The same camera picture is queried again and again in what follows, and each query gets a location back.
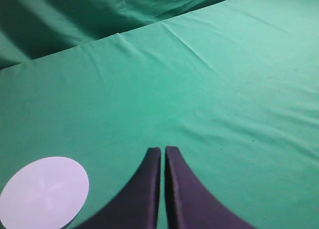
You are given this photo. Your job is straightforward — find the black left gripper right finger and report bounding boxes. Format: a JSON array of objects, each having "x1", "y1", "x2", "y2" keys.
[{"x1": 164, "y1": 146, "x2": 254, "y2": 229}]

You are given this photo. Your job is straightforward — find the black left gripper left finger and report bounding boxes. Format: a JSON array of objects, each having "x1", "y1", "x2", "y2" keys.
[{"x1": 77, "y1": 147, "x2": 161, "y2": 229}]

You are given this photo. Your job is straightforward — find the white round plate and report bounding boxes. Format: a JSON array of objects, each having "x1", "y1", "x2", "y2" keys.
[{"x1": 0, "y1": 156, "x2": 89, "y2": 229}]

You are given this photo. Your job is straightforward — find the green table cloth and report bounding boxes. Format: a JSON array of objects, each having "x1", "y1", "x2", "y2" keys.
[{"x1": 0, "y1": 0, "x2": 319, "y2": 229}]

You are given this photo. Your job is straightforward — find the green backdrop curtain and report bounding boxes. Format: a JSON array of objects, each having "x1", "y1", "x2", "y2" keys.
[{"x1": 0, "y1": 0, "x2": 225, "y2": 68}]

